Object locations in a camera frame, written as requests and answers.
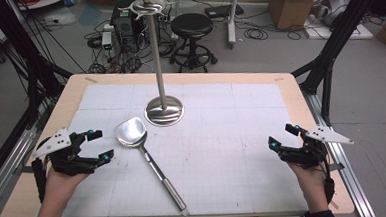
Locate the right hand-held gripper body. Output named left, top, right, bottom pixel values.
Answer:
left=276, top=123, right=356, bottom=171

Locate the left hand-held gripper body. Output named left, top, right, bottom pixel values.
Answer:
left=31, top=125, right=100, bottom=179

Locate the person's left hand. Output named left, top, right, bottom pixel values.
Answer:
left=36, top=164, right=91, bottom=217

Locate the person's right hand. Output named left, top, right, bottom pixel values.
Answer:
left=286, top=159, right=331, bottom=206

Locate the steel spatula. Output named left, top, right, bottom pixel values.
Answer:
left=113, top=114, right=191, bottom=217

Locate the wooden table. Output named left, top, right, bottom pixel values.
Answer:
left=0, top=59, right=356, bottom=217

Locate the white grid mat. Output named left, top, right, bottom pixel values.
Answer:
left=54, top=73, right=310, bottom=217

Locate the steel utensil stand with hooks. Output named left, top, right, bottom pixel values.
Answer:
left=117, top=0, right=186, bottom=129

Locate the white and green device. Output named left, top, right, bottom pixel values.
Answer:
left=100, top=30, right=114, bottom=51

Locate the black computer tower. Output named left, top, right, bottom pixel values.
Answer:
left=109, top=4, right=147, bottom=55

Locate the white board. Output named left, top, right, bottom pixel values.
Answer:
left=301, top=11, right=375, bottom=44

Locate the tall cardboard box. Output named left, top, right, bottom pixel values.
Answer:
left=267, top=0, right=327, bottom=31

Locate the white stand leg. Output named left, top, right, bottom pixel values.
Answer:
left=224, top=0, right=245, bottom=50

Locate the grey appliance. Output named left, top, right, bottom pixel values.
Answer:
left=310, top=0, right=354, bottom=28

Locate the flat black device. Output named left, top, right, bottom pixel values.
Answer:
left=204, top=3, right=245, bottom=20

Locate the white round table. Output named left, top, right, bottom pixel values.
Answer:
left=16, top=0, right=71, bottom=12

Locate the black round stool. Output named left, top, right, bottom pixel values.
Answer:
left=167, top=11, right=219, bottom=75

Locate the aluminium rail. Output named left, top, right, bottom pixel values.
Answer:
left=301, top=86, right=377, bottom=217
left=0, top=105, right=54, bottom=217

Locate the black metal frame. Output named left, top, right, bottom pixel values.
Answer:
left=287, top=0, right=386, bottom=129
left=0, top=0, right=77, bottom=134

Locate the tangle of black cables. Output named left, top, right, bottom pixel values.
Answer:
left=82, top=14, right=177, bottom=76

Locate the coiled black cable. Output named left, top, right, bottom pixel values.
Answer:
left=243, top=26, right=270, bottom=43

